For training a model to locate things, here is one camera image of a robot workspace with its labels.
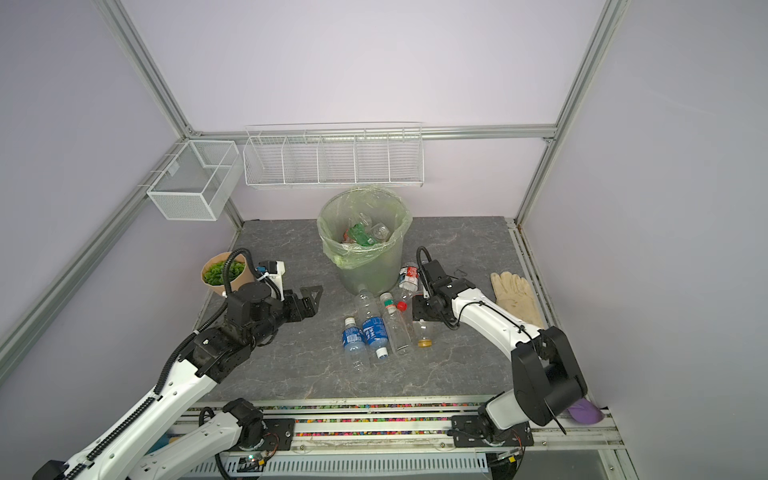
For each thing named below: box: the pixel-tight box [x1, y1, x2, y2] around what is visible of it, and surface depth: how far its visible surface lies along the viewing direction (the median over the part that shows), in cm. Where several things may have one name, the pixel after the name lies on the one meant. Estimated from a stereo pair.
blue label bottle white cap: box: [355, 288, 389, 359], surface depth 88 cm
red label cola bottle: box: [396, 262, 420, 312], surface depth 101 cm
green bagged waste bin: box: [317, 187, 413, 296], surface depth 93 cm
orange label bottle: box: [417, 318, 433, 349], surface depth 84 cm
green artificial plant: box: [204, 260, 246, 286], surface depth 93 cm
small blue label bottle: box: [342, 317, 370, 370], surface depth 86 cm
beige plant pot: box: [201, 252, 256, 295], surface depth 94 cm
